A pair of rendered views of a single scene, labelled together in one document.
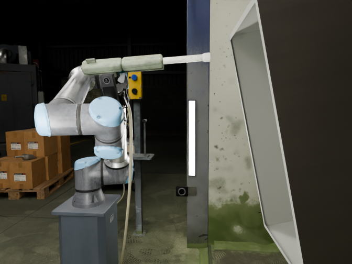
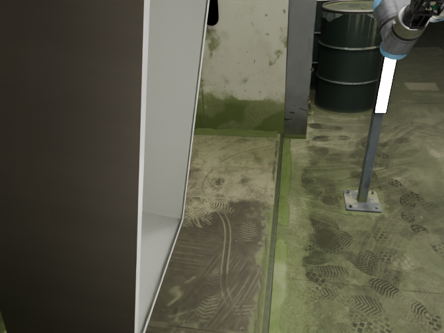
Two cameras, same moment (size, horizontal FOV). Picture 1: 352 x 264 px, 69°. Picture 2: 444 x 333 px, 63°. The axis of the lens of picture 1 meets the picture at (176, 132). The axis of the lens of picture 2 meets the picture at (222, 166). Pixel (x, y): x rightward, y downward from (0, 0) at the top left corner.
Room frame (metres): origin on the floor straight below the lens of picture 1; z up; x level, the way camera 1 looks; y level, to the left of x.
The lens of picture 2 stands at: (2.09, -0.22, 1.42)
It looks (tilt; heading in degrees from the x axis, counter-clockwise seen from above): 32 degrees down; 187
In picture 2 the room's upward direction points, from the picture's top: 4 degrees counter-clockwise
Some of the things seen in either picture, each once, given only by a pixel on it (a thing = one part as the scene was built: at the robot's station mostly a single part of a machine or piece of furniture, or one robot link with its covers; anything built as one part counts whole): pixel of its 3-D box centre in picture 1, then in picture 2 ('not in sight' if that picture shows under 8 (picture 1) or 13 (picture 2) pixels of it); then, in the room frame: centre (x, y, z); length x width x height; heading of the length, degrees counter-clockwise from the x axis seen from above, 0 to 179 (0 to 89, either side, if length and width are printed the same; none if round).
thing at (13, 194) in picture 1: (36, 181); not in sight; (3.92, 2.18, 0.07); 1.20 x 0.80 x 0.14; 2
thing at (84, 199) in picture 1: (88, 194); not in sight; (1.52, 0.53, 0.69); 0.19 x 0.19 x 0.10
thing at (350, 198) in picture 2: not in sight; (361, 200); (0.24, 0.39, 0.01); 0.20 x 0.20 x 0.01; 85
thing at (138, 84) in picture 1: (135, 84); not in sight; (2.33, 0.36, 1.42); 0.12 x 0.06 x 0.26; 85
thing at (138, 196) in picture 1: (138, 149); not in sight; (2.39, 0.36, 0.82); 0.06 x 0.06 x 1.64; 85
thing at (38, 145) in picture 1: (41, 142); not in sight; (3.89, 2.05, 0.69); 0.38 x 0.29 x 0.36; 177
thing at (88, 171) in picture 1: (89, 172); not in sight; (1.52, 0.52, 0.83); 0.17 x 0.15 x 0.18; 101
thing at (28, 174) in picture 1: (28, 172); not in sight; (3.51, 2.06, 0.32); 0.38 x 0.29 x 0.36; 2
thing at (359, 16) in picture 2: not in sight; (350, 57); (-1.28, 0.57, 0.44); 0.59 x 0.58 x 0.89; 10
